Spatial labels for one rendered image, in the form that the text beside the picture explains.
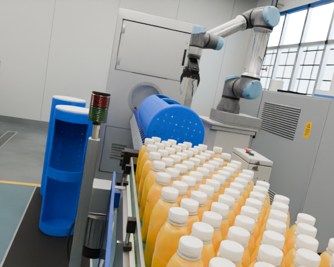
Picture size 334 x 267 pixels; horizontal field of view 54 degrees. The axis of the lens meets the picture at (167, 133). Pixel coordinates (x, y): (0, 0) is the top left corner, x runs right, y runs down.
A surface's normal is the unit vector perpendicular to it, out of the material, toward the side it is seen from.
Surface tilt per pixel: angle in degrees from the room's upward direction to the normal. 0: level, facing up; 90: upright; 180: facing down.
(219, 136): 90
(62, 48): 90
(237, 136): 90
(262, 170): 90
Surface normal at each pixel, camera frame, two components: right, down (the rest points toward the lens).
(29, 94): 0.22, 0.19
